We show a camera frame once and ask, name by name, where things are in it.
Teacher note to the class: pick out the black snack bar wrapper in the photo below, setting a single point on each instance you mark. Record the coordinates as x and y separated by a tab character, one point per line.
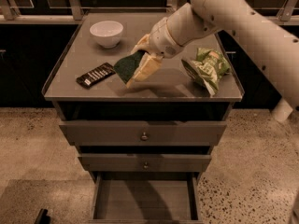
96	75

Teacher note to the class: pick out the grey drawer cabinet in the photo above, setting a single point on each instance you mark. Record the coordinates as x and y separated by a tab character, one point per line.
168	95

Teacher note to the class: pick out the white cylindrical post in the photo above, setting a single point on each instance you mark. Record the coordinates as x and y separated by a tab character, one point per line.
282	111

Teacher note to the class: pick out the black object on floor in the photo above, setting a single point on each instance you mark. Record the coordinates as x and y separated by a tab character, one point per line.
42	217

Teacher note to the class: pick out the white ceramic bowl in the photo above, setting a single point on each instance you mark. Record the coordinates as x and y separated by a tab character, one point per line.
107	34

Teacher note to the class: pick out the top grey drawer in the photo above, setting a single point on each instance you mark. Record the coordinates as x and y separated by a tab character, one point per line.
142	133

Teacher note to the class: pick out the bottom grey drawer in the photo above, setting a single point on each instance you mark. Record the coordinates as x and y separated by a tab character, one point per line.
145	198

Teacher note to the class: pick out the grey drawer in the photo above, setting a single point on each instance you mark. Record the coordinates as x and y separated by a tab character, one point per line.
144	162
142	133
145	198

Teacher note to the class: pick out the green chip bag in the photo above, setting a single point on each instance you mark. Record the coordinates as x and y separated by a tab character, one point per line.
207	69

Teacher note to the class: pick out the middle grey drawer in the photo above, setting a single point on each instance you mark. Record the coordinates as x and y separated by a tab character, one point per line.
144	162

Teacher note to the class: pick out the metal railing with glass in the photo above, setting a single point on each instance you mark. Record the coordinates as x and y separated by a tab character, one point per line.
93	3

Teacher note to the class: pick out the green yellow sponge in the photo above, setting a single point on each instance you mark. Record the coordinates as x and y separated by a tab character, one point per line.
126	66

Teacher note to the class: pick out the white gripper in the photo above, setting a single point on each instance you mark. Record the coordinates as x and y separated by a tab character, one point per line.
162	38

